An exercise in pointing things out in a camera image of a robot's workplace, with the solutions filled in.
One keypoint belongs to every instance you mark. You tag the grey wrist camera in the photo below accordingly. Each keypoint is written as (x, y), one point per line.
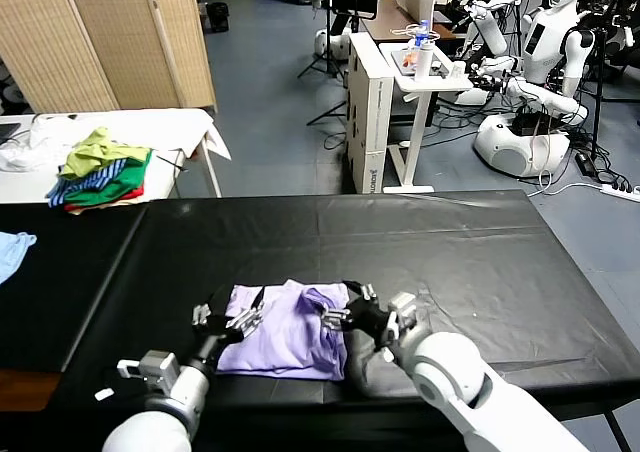
(402, 309)
(160, 367)

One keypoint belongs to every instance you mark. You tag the black metal table leg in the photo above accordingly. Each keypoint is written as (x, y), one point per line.
(617, 432)

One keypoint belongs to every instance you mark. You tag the large black plastic table cover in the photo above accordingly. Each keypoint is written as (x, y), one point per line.
(550, 252)

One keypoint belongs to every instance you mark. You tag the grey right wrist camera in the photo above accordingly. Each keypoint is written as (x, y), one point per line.
(402, 309)

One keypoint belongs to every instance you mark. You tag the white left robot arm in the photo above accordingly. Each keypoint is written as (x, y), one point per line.
(170, 412)

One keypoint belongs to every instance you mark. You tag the lime green garment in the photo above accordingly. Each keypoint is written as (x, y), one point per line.
(90, 152)

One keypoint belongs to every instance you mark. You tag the black stand pole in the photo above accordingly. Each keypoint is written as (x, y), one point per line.
(596, 97)

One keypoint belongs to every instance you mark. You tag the bamboo folding screen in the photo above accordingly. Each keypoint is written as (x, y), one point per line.
(100, 32)

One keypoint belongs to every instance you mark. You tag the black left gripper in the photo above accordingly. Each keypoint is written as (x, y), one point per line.
(215, 332)

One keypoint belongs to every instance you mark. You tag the white draped sheet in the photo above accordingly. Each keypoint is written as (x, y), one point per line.
(160, 127)

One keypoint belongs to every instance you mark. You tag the clear blue-capped water bottle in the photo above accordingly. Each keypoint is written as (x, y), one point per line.
(422, 32)

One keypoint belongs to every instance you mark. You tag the blue striped garment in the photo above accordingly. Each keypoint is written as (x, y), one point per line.
(85, 184)

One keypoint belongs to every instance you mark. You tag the black power adapter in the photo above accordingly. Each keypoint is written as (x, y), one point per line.
(584, 162)

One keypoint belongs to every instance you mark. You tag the white folding table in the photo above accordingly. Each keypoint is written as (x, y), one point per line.
(20, 187)

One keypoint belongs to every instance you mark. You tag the dark green garment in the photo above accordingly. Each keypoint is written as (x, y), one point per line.
(127, 177)

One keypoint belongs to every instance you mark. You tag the black tripod stand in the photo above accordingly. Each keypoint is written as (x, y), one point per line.
(354, 24)
(329, 47)

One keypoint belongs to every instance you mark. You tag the brown wooden desk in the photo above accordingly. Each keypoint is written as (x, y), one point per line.
(385, 19)

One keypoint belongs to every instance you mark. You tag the light purple t-shirt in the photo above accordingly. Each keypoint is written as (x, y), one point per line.
(290, 337)

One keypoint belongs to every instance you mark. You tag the white thermos bottle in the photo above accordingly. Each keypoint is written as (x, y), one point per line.
(422, 64)

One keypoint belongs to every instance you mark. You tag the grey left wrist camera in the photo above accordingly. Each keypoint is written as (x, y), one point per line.
(160, 367)

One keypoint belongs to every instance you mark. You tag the beige garment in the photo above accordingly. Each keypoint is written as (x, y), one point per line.
(75, 212)

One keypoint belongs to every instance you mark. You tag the white side table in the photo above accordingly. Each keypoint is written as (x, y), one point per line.
(417, 137)

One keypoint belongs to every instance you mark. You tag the tall white cardboard box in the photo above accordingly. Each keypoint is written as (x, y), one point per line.
(375, 137)

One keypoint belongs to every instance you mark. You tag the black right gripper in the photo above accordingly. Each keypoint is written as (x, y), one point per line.
(370, 319)

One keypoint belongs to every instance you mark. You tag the red garment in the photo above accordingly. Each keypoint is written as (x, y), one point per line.
(137, 191)

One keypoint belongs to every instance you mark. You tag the narrow black table cover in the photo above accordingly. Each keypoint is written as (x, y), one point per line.
(55, 252)

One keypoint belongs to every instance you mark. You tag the white humanoid robot with base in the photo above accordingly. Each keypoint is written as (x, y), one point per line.
(542, 47)

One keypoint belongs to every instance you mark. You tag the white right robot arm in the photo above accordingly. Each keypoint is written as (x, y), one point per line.
(450, 367)

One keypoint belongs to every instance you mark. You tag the small orange object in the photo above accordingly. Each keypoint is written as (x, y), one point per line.
(411, 60)

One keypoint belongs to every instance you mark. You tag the white power strip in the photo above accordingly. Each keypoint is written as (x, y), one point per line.
(617, 189)

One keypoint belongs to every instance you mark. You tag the crumpled white garment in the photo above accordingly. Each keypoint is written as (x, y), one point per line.
(45, 137)

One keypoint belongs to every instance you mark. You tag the light blue garment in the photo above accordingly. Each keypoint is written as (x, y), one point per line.
(12, 257)

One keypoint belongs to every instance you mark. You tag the small white robot base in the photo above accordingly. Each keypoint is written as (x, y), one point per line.
(330, 44)

